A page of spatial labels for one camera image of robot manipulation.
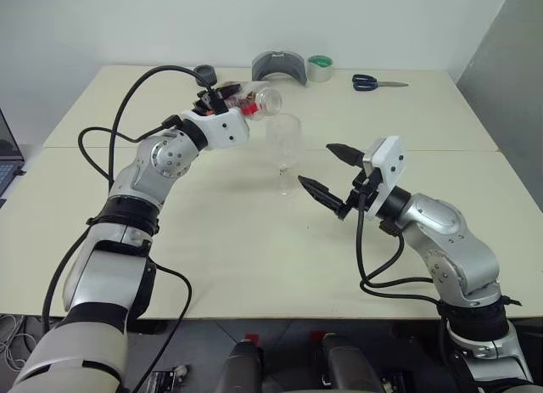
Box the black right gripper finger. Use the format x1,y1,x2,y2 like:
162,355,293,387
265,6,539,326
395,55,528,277
325,143,365,170
298,175,345,218

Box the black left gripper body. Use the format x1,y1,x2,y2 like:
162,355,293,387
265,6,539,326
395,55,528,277
194,86,227,116

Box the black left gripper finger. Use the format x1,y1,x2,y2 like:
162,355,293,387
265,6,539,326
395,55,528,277
216,81,244,98

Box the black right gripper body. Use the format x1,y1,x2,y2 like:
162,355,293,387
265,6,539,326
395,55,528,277
338,163,384,221

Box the clear plastic bottle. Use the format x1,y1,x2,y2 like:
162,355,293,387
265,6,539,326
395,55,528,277
220,81,284,121

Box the clear wine glass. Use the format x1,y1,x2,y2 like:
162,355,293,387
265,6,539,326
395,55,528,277
266,115,303,198

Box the grey curved holder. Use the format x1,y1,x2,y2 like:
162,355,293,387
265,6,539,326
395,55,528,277
251,51,308,87

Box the silver tape roll green core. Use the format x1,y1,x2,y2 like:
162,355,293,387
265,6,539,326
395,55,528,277
307,54,333,83

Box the dark rounded shape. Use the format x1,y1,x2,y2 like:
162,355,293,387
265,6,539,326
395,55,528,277
223,337,266,393
320,333,378,393

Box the dark laptop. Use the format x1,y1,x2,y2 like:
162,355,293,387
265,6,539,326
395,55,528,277
0,108,26,210

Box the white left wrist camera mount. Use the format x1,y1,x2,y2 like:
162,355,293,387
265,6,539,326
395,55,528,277
181,109,251,150

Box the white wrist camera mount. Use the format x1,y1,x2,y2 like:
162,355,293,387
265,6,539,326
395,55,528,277
362,135,409,220
181,109,251,150

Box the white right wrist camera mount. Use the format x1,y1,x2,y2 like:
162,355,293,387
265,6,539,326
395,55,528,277
362,135,409,220

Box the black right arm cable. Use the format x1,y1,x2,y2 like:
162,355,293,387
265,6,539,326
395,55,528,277
355,188,442,303

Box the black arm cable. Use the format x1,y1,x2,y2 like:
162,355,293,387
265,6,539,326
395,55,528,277
355,188,442,303
77,65,226,194
135,261,194,393

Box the blue handled scissors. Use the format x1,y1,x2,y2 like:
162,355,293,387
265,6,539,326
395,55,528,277
351,73,410,92

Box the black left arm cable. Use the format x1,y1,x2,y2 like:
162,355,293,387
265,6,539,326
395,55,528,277
135,261,194,393
77,65,226,194

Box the white cable bundle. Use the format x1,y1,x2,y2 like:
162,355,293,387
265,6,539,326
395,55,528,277
0,314,31,368

